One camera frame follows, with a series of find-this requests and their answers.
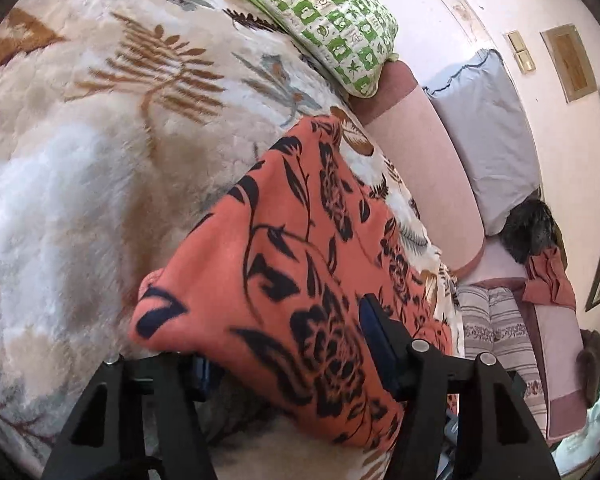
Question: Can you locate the striped floral cushion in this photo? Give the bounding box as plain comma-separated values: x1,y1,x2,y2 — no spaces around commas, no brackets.
455,284,548,426

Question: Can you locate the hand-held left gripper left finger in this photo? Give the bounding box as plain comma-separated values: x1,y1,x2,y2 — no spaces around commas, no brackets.
41,352,220,480

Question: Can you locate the leaf print blanket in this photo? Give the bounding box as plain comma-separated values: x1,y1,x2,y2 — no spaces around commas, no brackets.
0,0,466,480

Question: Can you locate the orange floral blouse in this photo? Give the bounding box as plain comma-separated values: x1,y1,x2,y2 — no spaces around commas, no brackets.
129,115,456,453

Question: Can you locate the wide beige light switch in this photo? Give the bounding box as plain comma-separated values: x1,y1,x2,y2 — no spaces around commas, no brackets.
512,50,537,75

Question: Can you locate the small framed wall picture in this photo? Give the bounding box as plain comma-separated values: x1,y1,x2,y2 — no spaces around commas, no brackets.
540,23,598,104

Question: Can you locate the pink bolster cushion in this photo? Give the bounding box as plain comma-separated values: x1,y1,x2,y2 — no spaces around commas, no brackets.
350,60,487,277

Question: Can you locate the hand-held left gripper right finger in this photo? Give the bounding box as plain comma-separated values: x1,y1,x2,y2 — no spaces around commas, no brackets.
358,294,561,480

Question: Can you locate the grey pillow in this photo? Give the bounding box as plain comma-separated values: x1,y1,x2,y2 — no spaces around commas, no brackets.
423,49,543,236

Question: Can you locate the dark furry cloth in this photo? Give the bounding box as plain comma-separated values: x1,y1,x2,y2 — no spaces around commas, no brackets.
500,199,558,265

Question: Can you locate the green checked pillow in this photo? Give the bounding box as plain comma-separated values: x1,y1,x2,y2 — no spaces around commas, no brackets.
185,0,400,98

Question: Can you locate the rust coloured cloth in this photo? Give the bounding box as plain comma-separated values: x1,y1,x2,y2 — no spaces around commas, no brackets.
522,247,578,307

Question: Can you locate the brown cloth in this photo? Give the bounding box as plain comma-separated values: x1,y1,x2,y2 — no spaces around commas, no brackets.
577,329,600,408

